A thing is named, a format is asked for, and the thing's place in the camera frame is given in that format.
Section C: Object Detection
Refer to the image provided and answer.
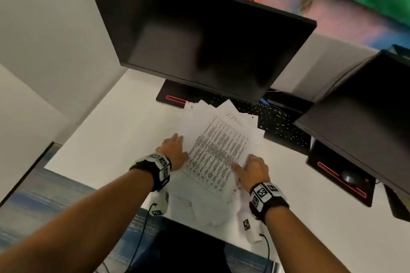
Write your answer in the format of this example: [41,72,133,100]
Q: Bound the person's right hand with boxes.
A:
[231,154,272,194]

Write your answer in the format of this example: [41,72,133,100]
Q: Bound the person's left hand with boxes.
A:
[155,133,189,172]

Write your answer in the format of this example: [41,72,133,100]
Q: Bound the stack of white printed papers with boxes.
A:
[166,99,267,227]

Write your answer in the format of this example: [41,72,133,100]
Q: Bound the person's right forearm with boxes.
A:
[264,207,351,273]

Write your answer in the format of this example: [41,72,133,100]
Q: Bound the person's left forearm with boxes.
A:
[0,168,155,273]

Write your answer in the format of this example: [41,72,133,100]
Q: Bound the person's dark trousers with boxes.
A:
[125,218,231,273]

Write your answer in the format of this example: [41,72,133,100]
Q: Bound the black left wristband with markers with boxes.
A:
[129,153,172,192]

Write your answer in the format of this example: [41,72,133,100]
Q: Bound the black wristband with markers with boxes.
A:
[249,182,290,223]
[129,153,172,192]

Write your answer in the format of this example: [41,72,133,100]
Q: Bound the black right wristband with markers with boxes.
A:
[249,182,290,223]

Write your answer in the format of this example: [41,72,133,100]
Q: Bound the black keyboard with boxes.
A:
[205,93,313,156]

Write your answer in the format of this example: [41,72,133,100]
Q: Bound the black red-striped monitor base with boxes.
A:
[156,79,225,110]

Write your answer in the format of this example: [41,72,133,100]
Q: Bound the white table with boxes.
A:
[44,70,410,273]

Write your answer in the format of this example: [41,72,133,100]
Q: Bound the black mouse pad red trim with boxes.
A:
[306,140,377,208]

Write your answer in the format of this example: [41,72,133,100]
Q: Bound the glossy black box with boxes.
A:
[266,90,314,113]

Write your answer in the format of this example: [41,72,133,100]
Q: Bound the black computer mouse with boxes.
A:
[340,169,363,187]

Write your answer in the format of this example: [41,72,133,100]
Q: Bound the black computer monitor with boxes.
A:
[293,49,410,197]
[79,0,318,105]

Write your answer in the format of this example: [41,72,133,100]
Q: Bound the grey desk divider panel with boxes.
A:
[272,32,380,102]

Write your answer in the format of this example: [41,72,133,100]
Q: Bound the black flat device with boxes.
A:
[384,185,410,222]

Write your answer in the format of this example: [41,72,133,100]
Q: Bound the dark grey box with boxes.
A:
[389,44,410,61]

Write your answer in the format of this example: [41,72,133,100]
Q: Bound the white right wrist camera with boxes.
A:
[237,209,263,244]

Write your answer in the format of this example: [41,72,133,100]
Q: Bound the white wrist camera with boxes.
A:
[237,209,263,244]
[149,191,170,218]

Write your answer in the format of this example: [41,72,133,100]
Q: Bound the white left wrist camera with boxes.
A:
[149,191,170,218]

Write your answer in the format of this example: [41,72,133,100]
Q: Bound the black left camera cable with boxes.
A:
[126,202,158,273]

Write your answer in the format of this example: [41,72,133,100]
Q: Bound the black camera cable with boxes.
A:
[258,233,271,262]
[126,202,158,273]

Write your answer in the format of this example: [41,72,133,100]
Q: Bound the black right camera cable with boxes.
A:
[258,233,271,262]

